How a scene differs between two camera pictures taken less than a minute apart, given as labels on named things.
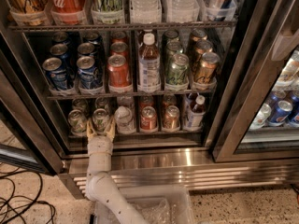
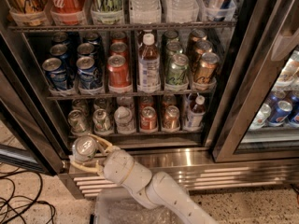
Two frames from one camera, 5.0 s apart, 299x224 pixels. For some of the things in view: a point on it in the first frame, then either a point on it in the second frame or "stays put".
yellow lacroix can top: x=28 y=4 stays put
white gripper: x=100 y=144 to x=118 y=166
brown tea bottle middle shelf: x=149 y=68 stays put
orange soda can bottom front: x=171 y=119 stays put
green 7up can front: x=100 y=117 to x=83 y=148
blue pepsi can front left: x=56 y=73 stays put
